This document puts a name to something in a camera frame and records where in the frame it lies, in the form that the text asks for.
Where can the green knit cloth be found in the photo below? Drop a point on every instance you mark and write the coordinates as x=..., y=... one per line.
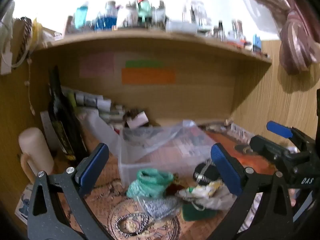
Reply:
x=150, y=183

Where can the blue printed card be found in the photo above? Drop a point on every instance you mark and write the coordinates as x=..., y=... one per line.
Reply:
x=23, y=205

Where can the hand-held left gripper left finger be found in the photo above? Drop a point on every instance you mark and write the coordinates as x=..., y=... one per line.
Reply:
x=92, y=168

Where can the white plastic bag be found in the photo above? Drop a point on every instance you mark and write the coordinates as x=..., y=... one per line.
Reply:
x=6, y=42

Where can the row of small bottles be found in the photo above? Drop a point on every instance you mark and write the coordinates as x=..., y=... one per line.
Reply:
x=215, y=27

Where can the pink sticky note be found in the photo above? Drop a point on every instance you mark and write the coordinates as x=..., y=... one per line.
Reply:
x=97, y=65

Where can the dark glass wine bottle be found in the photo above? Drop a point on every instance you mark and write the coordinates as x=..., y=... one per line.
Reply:
x=61, y=120

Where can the blue liquid bottle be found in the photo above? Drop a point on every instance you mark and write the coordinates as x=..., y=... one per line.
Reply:
x=107, y=17

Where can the mint green figurine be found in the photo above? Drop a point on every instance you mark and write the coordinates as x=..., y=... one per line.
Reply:
x=144, y=8

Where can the row of small boxes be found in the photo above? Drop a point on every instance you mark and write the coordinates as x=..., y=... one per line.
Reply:
x=95, y=103

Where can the orange sticky note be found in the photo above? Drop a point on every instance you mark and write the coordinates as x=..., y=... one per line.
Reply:
x=148, y=76

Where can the blue small box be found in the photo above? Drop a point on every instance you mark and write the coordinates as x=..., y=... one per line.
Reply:
x=256, y=43

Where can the pink tied curtain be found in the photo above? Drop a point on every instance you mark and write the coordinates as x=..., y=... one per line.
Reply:
x=295, y=42

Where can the woven straw bag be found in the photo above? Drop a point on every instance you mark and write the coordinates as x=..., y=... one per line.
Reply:
x=23, y=40

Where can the black knit sock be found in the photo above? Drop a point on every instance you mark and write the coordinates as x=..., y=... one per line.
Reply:
x=206, y=171

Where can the white striped cloth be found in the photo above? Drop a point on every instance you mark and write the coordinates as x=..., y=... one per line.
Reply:
x=251, y=213

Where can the cream mug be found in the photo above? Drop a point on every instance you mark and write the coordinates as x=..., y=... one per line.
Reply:
x=33, y=147

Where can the white and yellow cloth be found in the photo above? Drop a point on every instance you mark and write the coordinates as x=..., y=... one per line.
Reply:
x=207, y=195

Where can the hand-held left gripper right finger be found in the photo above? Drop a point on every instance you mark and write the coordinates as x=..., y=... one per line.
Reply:
x=226, y=170

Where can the dark red small item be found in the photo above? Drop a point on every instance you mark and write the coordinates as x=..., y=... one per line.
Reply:
x=173, y=188

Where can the teal plastic bottle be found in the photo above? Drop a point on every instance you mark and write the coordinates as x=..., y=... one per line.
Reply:
x=81, y=16

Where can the white and brown box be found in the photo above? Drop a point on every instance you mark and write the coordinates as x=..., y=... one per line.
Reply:
x=137, y=120

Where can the clear plastic storage box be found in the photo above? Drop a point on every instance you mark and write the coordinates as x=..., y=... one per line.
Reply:
x=160, y=160

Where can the wooden shelf unit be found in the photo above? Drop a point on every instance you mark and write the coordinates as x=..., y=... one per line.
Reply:
x=155, y=42

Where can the silver grey mesh cloth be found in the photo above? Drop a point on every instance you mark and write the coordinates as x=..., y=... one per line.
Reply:
x=160, y=206

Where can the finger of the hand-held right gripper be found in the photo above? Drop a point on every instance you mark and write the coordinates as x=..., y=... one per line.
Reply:
x=278, y=129
x=265, y=147

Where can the green sponge cloth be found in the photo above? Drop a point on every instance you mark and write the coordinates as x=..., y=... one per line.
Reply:
x=197, y=213

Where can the green sticky note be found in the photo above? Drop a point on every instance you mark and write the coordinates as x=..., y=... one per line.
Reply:
x=144, y=63

